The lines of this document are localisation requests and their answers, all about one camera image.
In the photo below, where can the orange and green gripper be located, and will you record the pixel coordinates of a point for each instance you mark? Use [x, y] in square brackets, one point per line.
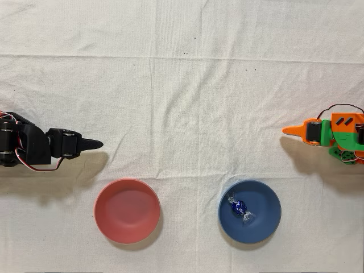
[313, 131]

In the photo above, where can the green arm base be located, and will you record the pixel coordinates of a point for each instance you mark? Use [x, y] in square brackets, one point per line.
[345, 156]

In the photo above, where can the blue candy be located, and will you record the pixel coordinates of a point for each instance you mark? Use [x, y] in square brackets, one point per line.
[238, 207]

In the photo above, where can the pink bowl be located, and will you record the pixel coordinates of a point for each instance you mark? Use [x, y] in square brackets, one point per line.
[127, 211]

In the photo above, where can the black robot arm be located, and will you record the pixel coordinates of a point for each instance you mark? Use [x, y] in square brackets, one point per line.
[31, 142]

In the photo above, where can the blue bowl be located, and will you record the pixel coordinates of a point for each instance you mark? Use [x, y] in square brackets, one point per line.
[264, 224]

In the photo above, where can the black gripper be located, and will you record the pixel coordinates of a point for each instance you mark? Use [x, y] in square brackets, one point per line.
[69, 143]

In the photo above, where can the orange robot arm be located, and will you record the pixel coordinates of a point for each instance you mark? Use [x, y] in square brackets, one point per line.
[345, 133]

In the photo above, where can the white tablecloth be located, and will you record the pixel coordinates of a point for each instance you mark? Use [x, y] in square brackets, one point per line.
[182, 99]

